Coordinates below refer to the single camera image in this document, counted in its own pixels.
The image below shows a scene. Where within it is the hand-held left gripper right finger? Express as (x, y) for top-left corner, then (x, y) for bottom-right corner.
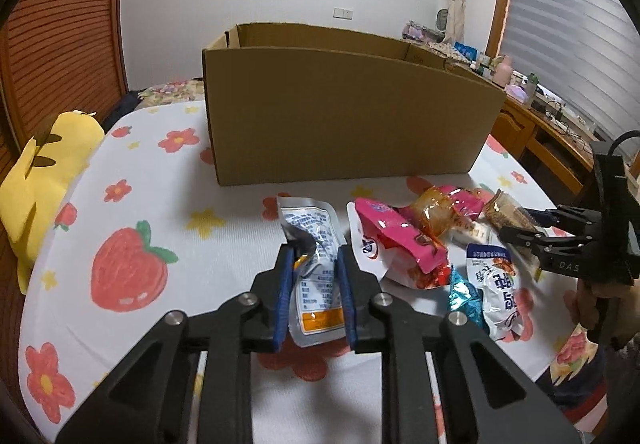
(336, 244), (583, 444)

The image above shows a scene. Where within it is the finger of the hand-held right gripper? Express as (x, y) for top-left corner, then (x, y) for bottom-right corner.
(520, 205), (601, 237)
(497, 224), (598, 270)

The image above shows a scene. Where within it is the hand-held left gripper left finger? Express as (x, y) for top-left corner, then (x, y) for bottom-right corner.
(55, 244), (296, 444)

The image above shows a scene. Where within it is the clear brown grain bar packet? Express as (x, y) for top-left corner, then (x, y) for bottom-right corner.
(482, 189), (546, 270)

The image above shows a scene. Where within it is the silver white snack packet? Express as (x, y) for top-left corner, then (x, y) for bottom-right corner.
(276, 195), (351, 349)

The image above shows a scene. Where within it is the small white snack packet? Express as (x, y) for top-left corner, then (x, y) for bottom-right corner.
(452, 221), (493, 245)

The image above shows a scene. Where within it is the white blue snack packet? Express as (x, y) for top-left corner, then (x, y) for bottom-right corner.
(466, 243), (526, 342)

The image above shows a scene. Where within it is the pink snack packet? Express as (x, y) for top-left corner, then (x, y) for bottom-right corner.
(347, 198), (453, 290)

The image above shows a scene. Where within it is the teal foil snack packet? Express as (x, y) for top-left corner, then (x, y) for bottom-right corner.
(447, 265), (486, 330)

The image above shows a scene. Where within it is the gold foil snack packet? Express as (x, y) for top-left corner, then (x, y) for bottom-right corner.
(411, 185), (486, 237)

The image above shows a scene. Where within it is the cardboard box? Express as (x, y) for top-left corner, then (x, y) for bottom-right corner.
(201, 23), (507, 187)

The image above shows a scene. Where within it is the person's right hand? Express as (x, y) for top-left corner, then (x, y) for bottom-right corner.
(572, 280), (640, 351)

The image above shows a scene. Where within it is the wooden cabinet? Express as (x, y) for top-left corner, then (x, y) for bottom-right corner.
(492, 87), (603, 205)

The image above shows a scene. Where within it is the pink bottle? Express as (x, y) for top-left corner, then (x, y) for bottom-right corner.
(492, 55), (514, 88)

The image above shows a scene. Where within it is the grey striped window blind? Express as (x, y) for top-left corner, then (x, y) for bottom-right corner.
(502, 0), (640, 135)

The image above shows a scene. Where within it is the floral storage bag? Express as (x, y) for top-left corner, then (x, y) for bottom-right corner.
(401, 20), (448, 44)

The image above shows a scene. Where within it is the floral quilt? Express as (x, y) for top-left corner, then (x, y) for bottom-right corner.
(137, 79), (206, 106)

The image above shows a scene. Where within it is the dark blue blanket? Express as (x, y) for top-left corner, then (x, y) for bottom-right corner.
(100, 91), (151, 132)

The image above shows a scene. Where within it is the yellow plush pillow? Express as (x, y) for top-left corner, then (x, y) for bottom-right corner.
(0, 110), (106, 296)

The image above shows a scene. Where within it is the wooden slatted wardrobe door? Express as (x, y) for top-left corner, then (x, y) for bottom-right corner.
(0, 0), (132, 165)

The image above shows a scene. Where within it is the black cable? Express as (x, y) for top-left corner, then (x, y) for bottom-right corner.
(609, 129), (640, 157)

